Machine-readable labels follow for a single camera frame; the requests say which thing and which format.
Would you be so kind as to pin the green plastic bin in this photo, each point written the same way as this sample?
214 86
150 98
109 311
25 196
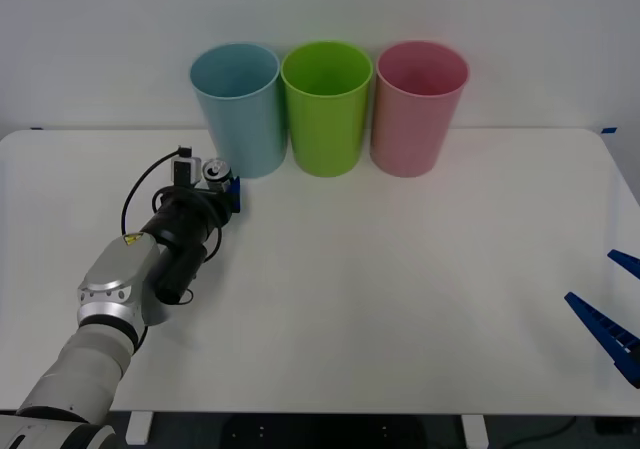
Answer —
327 119

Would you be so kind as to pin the silver and black left arm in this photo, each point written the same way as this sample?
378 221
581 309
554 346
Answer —
115 269

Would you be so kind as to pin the white table leg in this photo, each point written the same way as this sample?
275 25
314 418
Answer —
138 428
475 431

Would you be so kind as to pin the pink plastic bin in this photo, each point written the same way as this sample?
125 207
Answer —
415 124

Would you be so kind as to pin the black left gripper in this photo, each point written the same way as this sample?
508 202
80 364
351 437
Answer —
217 206

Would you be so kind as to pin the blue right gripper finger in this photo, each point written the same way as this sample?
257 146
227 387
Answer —
602 334
627 261

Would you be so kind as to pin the pale blue plastic bin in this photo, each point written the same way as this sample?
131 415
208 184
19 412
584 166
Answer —
242 114

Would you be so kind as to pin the silver drink can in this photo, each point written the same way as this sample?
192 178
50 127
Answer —
216 170

